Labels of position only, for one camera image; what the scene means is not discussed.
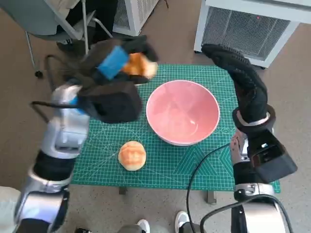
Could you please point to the rectangular orange toy bread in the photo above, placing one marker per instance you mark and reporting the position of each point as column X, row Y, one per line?
column 139, row 65

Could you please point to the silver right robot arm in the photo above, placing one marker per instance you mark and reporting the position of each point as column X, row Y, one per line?
column 262, row 216

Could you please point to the pink bowl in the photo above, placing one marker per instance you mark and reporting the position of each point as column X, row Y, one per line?
column 182, row 114

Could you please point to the small white grille appliance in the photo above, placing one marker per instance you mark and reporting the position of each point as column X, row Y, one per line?
column 141, row 12

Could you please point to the grey chair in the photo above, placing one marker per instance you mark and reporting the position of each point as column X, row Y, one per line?
column 36, row 19

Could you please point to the large white grille appliance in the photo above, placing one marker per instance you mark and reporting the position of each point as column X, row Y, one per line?
column 243, row 29

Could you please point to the round toy bread bun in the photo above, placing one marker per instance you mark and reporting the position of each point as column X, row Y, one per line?
column 132, row 155

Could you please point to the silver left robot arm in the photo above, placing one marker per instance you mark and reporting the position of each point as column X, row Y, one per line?
column 65, row 128

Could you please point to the metal table leg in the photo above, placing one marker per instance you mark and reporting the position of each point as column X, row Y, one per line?
column 211, row 196
column 123, row 190

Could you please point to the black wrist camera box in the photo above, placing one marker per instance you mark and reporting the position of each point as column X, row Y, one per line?
column 114, row 102
column 269, row 155

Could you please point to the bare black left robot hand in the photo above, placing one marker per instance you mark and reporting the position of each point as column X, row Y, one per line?
column 111, row 63

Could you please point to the standing person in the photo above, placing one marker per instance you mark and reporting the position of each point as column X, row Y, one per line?
column 181, row 218

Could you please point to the green cutting mat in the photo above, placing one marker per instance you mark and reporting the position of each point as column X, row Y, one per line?
column 170, row 165

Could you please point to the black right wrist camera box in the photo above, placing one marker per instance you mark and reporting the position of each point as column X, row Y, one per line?
column 269, row 155

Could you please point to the seated person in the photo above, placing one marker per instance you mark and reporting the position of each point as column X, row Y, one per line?
column 102, row 19

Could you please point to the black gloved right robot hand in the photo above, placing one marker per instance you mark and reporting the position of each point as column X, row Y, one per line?
column 250, row 92

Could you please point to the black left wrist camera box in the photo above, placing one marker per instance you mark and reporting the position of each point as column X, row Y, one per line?
column 114, row 102

